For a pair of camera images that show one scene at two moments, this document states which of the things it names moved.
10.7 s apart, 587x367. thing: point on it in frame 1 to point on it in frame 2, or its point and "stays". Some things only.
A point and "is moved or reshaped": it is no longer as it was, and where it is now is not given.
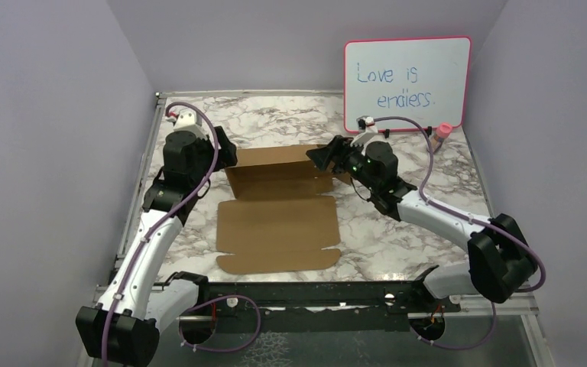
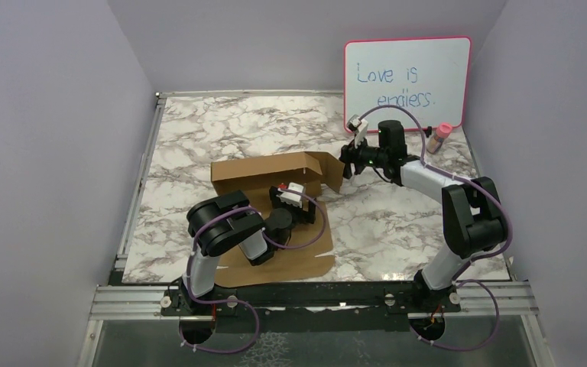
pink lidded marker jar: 442,131 stays
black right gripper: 336,151 to 350,155
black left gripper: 227,156 to 303,215
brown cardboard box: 283,217 is moved or reshaped
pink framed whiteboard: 424,78 stays
